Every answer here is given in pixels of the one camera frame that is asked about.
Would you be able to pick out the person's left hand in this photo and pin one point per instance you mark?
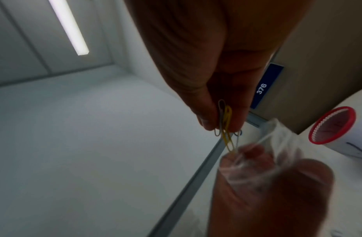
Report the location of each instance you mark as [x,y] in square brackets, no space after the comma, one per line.
[263,208]

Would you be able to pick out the person's right hand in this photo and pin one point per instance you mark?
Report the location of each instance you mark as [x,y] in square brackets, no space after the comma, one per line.
[204,46]

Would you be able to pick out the grey paper clip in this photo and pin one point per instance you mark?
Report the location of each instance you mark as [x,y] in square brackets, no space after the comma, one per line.
[220,108]

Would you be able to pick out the yellow paper clip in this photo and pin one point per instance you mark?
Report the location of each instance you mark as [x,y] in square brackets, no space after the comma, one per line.
[227,115]

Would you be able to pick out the clear plastic bag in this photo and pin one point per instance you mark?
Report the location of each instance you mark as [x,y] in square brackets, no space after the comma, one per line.
[279,136]

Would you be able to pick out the blue paper clip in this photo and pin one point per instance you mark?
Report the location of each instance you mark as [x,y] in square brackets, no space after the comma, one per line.
[239,133]

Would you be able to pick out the blue door sign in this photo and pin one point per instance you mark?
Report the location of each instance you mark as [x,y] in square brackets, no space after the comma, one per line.
[265,85]

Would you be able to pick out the red mesh cup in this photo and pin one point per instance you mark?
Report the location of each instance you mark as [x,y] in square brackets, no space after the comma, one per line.
[330,129]

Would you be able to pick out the beige door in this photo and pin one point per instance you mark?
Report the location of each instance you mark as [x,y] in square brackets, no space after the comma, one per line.
[321,57]

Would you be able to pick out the long ceiling light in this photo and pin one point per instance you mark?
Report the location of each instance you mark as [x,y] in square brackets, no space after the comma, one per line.
[70,27]

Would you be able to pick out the grey metal frame strip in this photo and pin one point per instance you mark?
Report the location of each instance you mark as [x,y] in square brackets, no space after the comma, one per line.
[198,176]

